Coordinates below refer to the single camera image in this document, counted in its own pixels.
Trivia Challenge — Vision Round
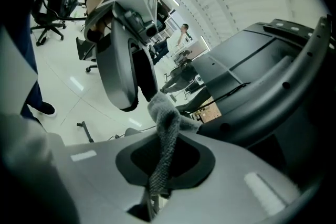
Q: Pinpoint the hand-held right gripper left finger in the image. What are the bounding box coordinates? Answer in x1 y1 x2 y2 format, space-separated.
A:
47 131 161 224

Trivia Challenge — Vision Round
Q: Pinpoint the black TV stand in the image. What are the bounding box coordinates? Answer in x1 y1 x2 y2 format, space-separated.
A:
76 14 334 150

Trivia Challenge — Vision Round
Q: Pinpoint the grey cloth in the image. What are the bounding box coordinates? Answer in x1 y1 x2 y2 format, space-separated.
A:
146 92 202 199

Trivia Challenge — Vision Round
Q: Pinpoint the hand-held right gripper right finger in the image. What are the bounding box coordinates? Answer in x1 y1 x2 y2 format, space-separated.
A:
156 133 303 224

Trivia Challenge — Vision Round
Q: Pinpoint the brown cardboard box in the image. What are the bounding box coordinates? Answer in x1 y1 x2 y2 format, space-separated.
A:
193 107 223 124

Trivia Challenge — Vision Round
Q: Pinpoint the black floor cable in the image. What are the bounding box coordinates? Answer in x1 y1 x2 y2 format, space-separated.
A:
209 82 251 103

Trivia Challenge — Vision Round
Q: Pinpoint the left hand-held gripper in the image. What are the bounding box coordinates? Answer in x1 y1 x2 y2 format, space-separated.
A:
95 0 165 113

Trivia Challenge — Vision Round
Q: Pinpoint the person's left hand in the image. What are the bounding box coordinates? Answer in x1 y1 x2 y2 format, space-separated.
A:
84 8 113 42

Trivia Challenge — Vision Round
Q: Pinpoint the person's black shoe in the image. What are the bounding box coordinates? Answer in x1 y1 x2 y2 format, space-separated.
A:
39 101 57 118

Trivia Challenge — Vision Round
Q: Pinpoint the person's dark clothing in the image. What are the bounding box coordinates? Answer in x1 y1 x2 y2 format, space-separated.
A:
0 7 44 124

